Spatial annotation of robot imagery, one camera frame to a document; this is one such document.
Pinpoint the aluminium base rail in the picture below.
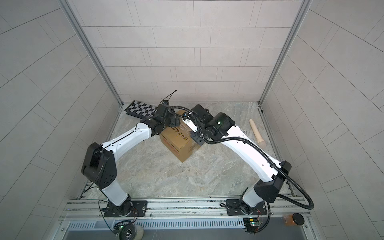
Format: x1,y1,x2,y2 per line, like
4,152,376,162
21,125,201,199
53,197,319,240

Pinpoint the aluminium corner post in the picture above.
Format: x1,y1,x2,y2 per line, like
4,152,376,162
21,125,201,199
58,0,124,106
259,0,312,106

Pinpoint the round black speaker device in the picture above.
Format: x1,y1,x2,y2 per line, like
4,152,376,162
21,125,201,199
114,221,144,240

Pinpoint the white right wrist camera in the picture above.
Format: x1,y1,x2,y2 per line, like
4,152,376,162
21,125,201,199
182,112,198,133

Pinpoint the brown cardboard express box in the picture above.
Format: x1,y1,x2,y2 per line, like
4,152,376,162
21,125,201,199
160,118,201,163

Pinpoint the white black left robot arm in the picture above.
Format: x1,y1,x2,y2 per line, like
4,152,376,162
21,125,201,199
81,114,180,217

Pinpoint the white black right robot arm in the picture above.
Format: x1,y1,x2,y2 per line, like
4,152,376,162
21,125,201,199
185,105,292,215

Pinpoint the aluminium corner post left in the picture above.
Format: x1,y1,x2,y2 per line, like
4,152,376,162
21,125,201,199
58,0,124,106

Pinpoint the brown jar black lid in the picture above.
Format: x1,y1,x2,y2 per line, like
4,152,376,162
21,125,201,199
283,213,305,227

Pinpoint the black white chessboard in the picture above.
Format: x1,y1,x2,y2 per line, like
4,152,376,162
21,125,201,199
124,101,158,119

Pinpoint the black corrugated cable conduit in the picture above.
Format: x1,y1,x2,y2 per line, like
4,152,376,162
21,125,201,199
167,105,315,211

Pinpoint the cream plastic handle tool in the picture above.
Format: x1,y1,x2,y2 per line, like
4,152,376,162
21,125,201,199
249,119,267,150

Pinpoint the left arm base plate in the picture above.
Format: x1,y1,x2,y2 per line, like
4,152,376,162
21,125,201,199
101,200,148,218

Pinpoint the green circuit board right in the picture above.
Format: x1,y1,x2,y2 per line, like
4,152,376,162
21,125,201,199
243,218,261,233

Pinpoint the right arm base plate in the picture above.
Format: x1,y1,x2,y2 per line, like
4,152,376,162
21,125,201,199
224,199,268,216

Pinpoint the aluminium corner post right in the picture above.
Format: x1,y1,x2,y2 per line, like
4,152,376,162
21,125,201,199
259,0,312,106

